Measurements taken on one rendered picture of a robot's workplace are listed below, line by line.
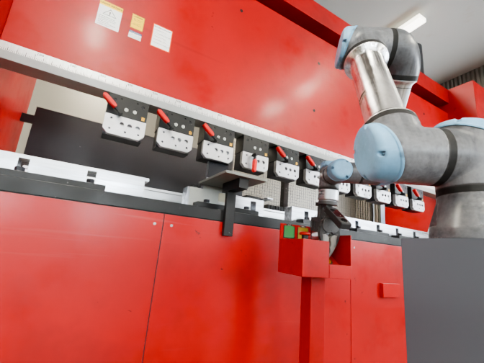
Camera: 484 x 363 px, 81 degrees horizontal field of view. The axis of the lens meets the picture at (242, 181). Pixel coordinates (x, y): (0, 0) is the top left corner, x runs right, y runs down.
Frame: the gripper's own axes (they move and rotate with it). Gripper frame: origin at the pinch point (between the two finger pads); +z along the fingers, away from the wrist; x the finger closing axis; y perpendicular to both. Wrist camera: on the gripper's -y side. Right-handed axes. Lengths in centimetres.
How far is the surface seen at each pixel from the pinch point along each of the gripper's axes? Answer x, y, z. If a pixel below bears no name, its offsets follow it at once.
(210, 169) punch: 39, 36, -31
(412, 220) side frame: -173, 102, -30
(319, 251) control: 8.6, -6.4, -1.9
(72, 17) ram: 101, 28, -77
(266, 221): 14.5, 23.9, -10.3
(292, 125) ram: -4, 43, -64
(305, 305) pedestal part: 8.2, 0.1, 17.1
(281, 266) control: 15.2, 6.5, 5.6
